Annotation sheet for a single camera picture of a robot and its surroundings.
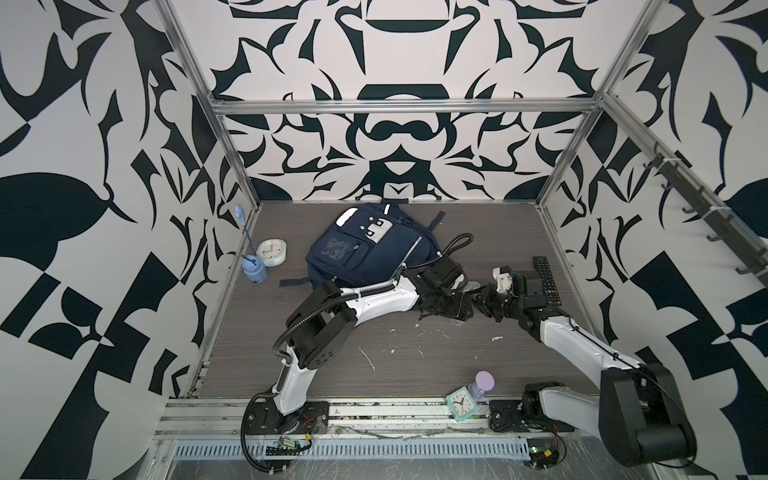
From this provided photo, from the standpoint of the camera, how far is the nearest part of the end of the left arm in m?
0.66

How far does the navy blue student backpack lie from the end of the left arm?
223 mm

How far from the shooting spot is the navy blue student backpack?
0.96 metres
